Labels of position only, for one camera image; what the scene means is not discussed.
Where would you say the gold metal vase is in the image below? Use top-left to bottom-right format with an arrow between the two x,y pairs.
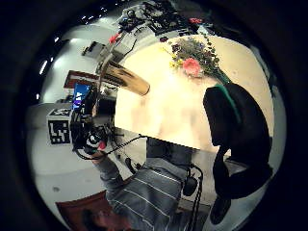
101,60 -> 151,97

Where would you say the pink flower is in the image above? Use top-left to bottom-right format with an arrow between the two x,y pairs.
182,57 -> 203,78

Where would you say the bunch of mixed flowers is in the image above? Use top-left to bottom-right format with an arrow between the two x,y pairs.
163,34 -> 233,86

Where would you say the red flower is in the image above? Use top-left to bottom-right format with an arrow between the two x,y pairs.
108,32 -> 122,45
188,16 -> 204,26

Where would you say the the person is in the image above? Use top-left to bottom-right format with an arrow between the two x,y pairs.
81,138 -> 206,231

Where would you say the black equipment clutter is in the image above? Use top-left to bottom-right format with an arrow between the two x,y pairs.
117,1 -> 200,37

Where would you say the blue lit screen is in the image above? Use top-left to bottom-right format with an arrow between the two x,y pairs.
72,82 -> 92,111

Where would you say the white marker cube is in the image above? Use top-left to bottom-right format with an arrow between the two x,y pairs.
46,108 -> 73,146

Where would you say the red-brown board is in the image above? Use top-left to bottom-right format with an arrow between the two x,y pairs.
55,191 -> 112,231

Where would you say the black glove cable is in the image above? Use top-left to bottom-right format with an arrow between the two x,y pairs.
182,163 -> 205,231

